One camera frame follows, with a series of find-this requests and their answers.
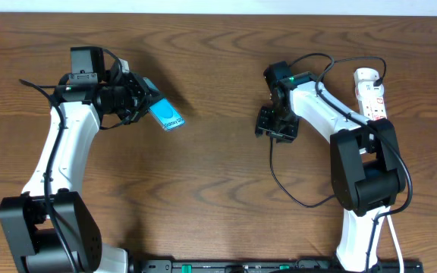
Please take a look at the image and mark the blue screen smartphone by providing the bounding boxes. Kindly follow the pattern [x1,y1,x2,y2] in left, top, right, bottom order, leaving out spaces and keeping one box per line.
[149,95,185,131]

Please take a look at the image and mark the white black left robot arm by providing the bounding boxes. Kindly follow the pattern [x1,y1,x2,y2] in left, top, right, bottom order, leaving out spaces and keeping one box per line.
[0,46,165,272]

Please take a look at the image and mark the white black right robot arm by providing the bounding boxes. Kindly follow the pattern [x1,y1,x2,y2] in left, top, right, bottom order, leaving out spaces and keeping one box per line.
[255,61,413,272]

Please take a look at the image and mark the white charger adapter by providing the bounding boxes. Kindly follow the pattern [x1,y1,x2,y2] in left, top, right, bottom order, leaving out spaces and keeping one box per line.
[354,67,385,101]

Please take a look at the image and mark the white power strip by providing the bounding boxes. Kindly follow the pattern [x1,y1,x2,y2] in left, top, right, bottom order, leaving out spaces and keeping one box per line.
[354,67,387,121]

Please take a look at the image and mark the white power strip cord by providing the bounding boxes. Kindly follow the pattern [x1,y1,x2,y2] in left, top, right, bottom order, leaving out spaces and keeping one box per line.
[377,212,405,273]

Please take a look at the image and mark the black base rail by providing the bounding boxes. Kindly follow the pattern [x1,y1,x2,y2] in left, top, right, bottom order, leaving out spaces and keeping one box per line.
[129,259,424,273]

